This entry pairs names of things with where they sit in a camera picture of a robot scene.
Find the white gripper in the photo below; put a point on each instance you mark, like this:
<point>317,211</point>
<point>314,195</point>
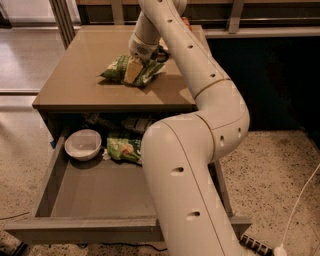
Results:
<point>142,49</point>

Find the metal frame post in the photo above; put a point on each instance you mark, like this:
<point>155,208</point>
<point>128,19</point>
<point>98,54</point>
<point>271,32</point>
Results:
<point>63,20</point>

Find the grey crumpled bag in drawer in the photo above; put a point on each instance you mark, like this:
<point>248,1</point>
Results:
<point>137,125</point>

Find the green jalapeno chip bag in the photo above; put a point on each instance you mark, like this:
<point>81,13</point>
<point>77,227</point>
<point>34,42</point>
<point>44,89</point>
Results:
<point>116,70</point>

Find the white bowl in drawer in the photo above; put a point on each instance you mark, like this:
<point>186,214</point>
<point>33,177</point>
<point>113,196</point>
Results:
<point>83,145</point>

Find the orange soda can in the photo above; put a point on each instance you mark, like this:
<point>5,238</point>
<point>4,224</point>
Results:
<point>186,22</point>

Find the dark bag in drawer back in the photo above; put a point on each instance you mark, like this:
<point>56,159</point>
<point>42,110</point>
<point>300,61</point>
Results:
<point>94,120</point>

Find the grey cabinet table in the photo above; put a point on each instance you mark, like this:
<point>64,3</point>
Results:
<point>75,86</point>

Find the black power strip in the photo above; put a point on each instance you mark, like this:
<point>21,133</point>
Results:
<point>256,246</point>

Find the green snack bag in drawer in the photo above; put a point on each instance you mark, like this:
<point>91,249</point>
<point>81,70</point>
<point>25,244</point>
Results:
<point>124,145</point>

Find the open grey top drawer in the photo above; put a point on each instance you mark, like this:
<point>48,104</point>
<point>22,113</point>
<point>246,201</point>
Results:
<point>107,202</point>

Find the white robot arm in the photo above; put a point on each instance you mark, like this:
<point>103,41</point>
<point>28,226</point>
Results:
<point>177,151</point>

